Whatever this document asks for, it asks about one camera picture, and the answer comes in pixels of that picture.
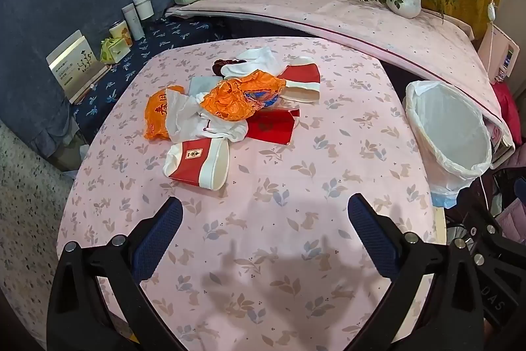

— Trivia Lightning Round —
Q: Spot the red paper envelope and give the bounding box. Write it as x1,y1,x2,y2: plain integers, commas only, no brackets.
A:
247,108,300,146

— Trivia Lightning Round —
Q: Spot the navy floral cloth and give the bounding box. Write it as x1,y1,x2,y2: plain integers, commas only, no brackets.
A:
72,18,231,148

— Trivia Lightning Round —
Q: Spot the short white tumbler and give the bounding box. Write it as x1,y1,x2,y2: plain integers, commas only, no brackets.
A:
132,0,155,21

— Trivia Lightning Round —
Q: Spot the red cloth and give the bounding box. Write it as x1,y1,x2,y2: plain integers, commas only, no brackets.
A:
492,82,522,148

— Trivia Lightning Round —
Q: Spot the pale pink dotted sheet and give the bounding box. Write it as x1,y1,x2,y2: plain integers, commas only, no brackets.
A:
164,0,514,156

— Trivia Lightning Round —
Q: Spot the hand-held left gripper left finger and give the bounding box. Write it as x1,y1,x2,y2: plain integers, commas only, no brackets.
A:
47,197,184,351

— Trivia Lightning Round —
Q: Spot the red and white paper cup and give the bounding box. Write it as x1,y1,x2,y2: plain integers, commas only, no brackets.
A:
163,138,231,192
279,63,321,105

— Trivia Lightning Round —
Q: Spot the orange plastic bag blue print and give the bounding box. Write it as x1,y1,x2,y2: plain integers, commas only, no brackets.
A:
201,70,286,122

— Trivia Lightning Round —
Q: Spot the pink puffer jacket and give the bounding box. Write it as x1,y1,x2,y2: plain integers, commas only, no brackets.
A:
491,151,526,247

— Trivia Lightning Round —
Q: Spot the white printed card box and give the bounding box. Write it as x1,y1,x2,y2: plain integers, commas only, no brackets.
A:
46,30,109,104

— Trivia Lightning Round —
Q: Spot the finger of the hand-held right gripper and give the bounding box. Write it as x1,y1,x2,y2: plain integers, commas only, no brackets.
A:
468,236,526,331
484,211,526,250

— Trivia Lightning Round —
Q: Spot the green tissue pack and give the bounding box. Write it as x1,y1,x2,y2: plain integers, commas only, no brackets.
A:
100,37,128,64

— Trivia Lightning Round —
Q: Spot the white plastic bag scrap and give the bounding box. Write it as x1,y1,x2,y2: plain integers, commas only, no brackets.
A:
166,90,249,143

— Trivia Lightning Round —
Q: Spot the plain orange plastic bag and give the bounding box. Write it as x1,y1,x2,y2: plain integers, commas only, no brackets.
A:
144,85,185,142

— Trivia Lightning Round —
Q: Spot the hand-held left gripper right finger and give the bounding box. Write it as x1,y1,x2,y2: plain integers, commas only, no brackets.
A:
347,193,483,351

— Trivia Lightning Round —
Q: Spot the pink floral tablecloth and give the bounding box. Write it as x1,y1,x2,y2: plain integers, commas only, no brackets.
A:
55,36,446,351

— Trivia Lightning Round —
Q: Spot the pink electronic device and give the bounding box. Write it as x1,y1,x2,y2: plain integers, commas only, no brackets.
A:
479,24,521,88

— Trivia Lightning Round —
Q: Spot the white crumpled tissue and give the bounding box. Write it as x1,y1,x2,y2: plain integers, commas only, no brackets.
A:
222,47,285,79

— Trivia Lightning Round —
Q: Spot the waste bin with white liner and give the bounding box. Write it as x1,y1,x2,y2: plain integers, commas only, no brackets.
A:
405,80,492,209

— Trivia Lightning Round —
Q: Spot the grey paper sheet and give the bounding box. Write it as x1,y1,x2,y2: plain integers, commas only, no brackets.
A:
189,76,223,97

